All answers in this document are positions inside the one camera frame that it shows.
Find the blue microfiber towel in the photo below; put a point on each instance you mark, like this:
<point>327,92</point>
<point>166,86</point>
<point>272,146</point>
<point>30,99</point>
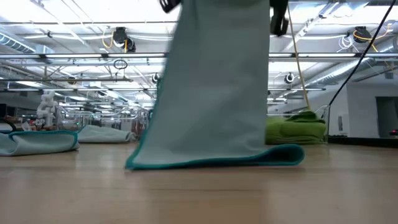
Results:
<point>211,93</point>
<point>37,143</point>
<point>105,135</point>

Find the clear plastic basket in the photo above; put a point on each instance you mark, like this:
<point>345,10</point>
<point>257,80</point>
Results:
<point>124,115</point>
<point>326,121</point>

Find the white robot figure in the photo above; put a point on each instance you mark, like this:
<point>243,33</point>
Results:
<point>47,107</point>

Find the green microfiber towel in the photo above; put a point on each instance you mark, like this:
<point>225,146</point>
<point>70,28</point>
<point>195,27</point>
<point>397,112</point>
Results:
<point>295,141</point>
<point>301,117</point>
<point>295,130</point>

